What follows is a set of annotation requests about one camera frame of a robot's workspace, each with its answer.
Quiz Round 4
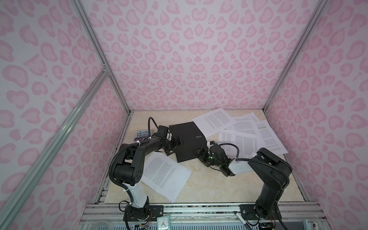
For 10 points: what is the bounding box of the white printed sheet back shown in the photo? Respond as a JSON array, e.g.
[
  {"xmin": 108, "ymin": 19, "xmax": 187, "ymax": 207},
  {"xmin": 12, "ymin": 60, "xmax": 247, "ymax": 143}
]
[{"xmin": 192, "ymin": 108, "xmax": 236, "ymax": 138}]

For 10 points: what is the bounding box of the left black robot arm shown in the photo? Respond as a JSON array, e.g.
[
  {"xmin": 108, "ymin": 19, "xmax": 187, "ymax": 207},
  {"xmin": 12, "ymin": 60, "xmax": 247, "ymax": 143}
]
[{"xmin": 108, "ymin": 117, "xmax": 183, "ymax": 223}]

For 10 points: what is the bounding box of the small white desk clock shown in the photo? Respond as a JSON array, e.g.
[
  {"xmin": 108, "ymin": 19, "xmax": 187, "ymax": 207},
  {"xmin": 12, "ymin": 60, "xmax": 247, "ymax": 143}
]
[{"xmin": 157, "ymin": 216, "xmax": 171, "ymax": 230}]

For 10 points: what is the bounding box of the colourful paperback book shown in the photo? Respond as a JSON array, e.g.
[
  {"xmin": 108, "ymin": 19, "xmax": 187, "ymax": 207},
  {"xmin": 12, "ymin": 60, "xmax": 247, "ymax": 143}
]
[{"xmin": 134, "ymin": 130, "xmax": 152, "ymax": 141}]

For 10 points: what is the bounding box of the white sheet green header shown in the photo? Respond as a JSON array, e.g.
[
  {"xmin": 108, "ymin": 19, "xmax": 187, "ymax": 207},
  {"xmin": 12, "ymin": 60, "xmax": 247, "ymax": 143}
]
[{"xmin": 255, "ymin": 121, "xmax": 288, "ymax": 155}]

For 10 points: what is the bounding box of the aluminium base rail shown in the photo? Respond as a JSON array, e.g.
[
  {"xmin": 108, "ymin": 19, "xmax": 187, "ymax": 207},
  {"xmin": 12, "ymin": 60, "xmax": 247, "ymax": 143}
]
[{"xmin": 80, "ymin": 202, "xmax": 331, "ymax": 230}]

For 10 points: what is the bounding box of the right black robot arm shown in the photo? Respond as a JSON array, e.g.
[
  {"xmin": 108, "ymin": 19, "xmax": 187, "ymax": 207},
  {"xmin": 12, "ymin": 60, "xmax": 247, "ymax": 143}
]
[{"xmin": 192, "ymin": 141, "xmax": 292, "ymax": 219}]

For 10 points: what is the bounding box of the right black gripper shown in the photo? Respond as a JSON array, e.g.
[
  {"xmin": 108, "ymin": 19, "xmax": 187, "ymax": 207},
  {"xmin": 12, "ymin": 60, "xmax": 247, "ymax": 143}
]
[{"xmin": 191, "ymin": 148, "xmax": 222, "ymax": 168}]

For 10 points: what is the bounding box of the black file folder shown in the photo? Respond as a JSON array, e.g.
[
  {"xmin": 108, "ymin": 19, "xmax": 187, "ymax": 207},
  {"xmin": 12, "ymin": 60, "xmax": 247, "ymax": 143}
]
[{"xmin": 169, "ymin": 122, "xmax": 208, "ymax": 163}]

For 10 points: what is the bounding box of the aluminium diagonal frame bar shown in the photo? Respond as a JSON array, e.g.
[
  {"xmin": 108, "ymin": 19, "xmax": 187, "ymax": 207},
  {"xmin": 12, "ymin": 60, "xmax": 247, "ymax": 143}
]
[{"xmin": 1, "ymin": 70, "xmax": 109, "ymax": 230}]

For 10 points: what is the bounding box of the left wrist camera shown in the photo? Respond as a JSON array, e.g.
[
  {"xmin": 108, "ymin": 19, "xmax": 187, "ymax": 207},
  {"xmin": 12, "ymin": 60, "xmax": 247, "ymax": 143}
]
[{"xmin": 155, "ymin": 125, "xmax": 169, "ymax": 139}]

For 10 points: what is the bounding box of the white printed sheet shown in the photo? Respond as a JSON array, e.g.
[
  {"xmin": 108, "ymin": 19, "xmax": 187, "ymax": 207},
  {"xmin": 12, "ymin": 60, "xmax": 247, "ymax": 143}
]
[
  {"xmin": 141, "ymin": 152, "xmax": 192, "ymax": 203},
  {"xmin": 218, "ymin": 130, "xmax": 266, "ymax": 158},
  {"xmin": 226, "ymin": 113, "xmax": 260, "ymax": 135},
  {"xmin": 192, "ymin": 108, "xmax": 236, "ymax": 138}
]

